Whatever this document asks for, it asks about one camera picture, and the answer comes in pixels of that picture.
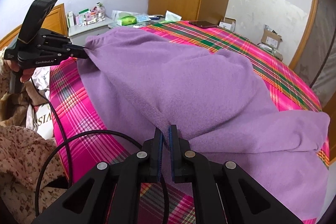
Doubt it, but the brown cardboard box with label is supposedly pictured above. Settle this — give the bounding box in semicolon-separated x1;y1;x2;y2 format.
261;24;282;50

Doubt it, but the grey drawer cabinet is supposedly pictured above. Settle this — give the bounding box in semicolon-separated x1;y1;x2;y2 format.
68;18;113;46

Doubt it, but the green tissue pack with tissue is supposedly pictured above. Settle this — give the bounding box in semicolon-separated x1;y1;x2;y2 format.
165;10;182;22

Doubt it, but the black smartphone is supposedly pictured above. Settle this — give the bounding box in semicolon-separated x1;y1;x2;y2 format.
189;20;217;29

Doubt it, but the glass bottle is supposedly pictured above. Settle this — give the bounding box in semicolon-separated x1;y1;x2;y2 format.
96;2;105;21

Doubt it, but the blue mask packet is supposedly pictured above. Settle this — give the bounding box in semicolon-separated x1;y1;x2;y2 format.
135;14;151;23

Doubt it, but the floral sleeve left forearm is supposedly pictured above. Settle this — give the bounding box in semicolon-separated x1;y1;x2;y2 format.
0;47;68;224

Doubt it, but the wooden door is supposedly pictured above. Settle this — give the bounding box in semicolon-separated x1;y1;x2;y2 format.
323;94;336;163

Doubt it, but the grey zippered door curtain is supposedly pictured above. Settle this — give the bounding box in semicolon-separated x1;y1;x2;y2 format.
294;0;335;106

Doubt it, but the person's left hand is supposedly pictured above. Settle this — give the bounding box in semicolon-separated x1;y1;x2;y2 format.
5;60;35;83

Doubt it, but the black cable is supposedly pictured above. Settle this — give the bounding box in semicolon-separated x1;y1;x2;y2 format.
30;77;170;224

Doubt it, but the purple fleece garment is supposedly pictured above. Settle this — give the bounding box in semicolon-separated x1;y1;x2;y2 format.
76;26;331;222

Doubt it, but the white cardboard box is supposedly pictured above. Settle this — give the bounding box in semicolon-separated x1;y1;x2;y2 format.
219;17;236;32

